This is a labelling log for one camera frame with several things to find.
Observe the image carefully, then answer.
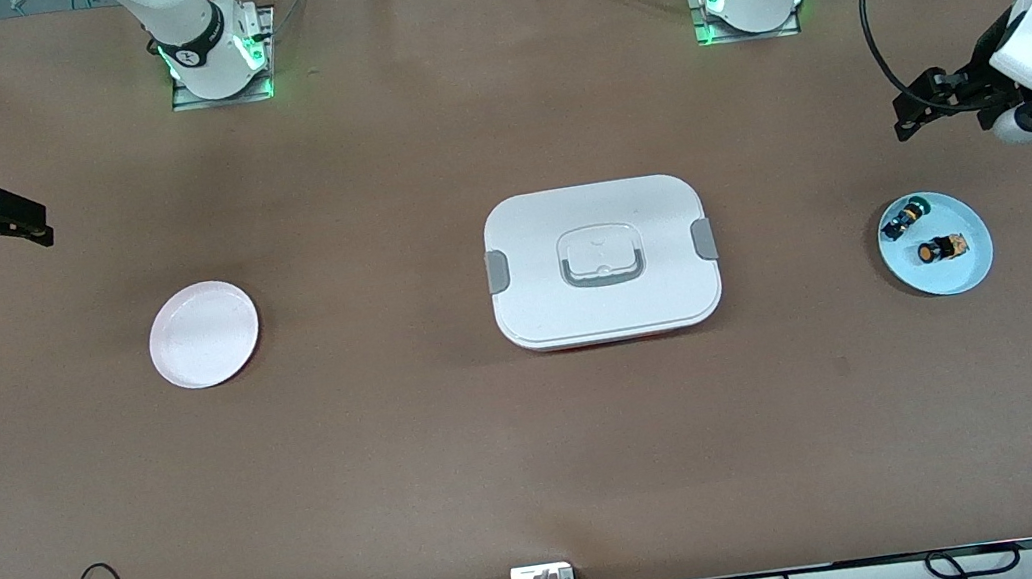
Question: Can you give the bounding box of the orange push button switch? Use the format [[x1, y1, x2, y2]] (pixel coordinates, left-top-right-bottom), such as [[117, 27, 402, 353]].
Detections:
[[915, 232, 970, 266]]

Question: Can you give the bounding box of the light blue round plate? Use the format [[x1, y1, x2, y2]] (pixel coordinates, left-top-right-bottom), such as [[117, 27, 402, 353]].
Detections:
[[872, 182, 1000, 305]]

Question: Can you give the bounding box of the pink round plate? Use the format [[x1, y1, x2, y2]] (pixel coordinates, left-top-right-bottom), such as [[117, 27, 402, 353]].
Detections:
[[141, 275, 268, 396]]

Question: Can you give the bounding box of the white lidded storage box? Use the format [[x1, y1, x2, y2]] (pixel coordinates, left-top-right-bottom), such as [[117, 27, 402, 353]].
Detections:
[[475, 167, 729, 360]]

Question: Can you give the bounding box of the green push button switch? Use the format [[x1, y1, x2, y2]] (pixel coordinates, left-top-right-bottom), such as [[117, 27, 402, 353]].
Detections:
[[876, 193, 935, 244]]

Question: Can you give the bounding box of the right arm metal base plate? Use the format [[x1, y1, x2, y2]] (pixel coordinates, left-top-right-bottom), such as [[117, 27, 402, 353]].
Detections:
[[160, 4, 288, 113]]

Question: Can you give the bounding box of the black coiled cable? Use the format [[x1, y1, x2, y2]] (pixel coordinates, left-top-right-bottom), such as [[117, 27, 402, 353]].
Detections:
[[923, 539, 1023, 579]]

